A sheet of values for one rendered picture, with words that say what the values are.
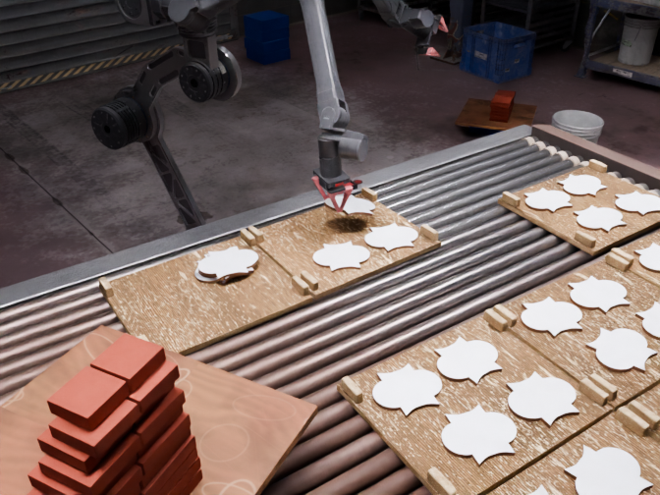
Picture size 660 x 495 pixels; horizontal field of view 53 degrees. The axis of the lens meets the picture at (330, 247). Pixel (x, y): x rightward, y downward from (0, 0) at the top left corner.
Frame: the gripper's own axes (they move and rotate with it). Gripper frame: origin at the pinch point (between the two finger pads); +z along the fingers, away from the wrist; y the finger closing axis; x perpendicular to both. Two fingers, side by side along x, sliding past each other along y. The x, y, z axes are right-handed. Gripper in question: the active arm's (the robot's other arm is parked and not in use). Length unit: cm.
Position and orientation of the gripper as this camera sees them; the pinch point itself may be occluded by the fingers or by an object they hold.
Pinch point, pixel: (333, 203)
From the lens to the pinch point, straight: 180.8
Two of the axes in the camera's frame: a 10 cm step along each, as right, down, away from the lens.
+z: 0.7, 8.4, 5.3
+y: -4.3, -4.6, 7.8
